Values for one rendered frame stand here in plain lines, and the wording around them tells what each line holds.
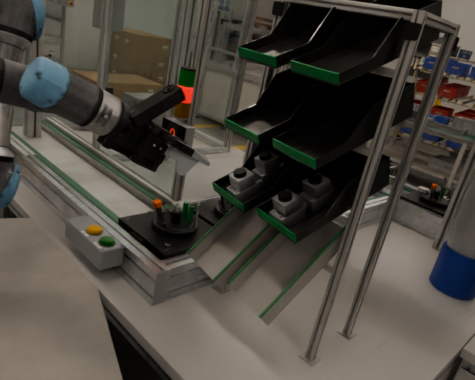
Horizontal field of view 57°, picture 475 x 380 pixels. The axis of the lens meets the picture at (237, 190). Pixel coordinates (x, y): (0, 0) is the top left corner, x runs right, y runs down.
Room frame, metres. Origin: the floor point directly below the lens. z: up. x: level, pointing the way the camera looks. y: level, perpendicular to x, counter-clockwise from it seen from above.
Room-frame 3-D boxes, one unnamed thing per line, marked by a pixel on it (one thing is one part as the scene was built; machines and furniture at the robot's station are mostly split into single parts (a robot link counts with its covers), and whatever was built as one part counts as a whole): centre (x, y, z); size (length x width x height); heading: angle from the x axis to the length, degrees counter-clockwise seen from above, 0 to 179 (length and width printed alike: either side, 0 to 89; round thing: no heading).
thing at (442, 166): (5.72, -2.76, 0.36); 0.60 x 0.40 x 0.15; 52
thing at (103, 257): (1.08, 0.37, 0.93); 0.21 x 0.07 x 0.06; 49
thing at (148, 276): (1.26, 0.47, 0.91); 0.89 x 0.06 x 0.11; 49
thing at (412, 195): (2.01, -0.93, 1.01); 0.24 x 0.24 x 0.13; 49
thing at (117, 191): (1.41, 0.37, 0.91); 0.84 x 0.28 x 0.10; 49
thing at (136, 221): (1.19, 0.16, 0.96); 0.24 x 0.24 x 0.02; 49
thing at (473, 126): (5.86, -2.81, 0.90); 0.40 x 0.31 x 0.17; 50
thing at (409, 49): (1.04, -0.19, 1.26); 0.36 x 0.21 x 0.80; 49
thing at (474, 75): (8.05, -3.36, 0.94); 1.34 x 0.93 x 1.87; 52
